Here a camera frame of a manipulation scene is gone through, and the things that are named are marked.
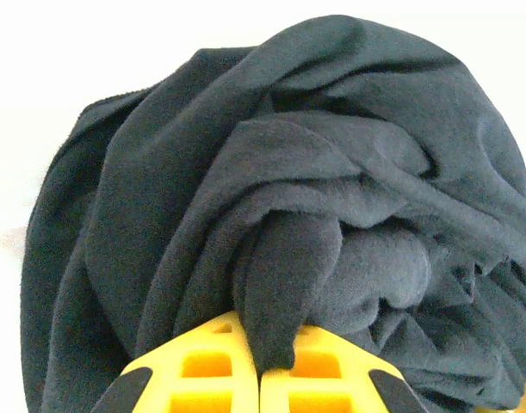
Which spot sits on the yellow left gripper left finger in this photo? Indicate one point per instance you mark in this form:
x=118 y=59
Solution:
x=245 y=391

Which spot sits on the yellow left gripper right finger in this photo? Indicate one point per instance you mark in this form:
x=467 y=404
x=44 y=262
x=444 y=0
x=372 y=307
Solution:
x=357 y=368

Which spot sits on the black t-shirt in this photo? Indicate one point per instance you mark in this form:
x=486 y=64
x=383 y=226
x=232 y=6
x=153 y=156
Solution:
x=288 y=172

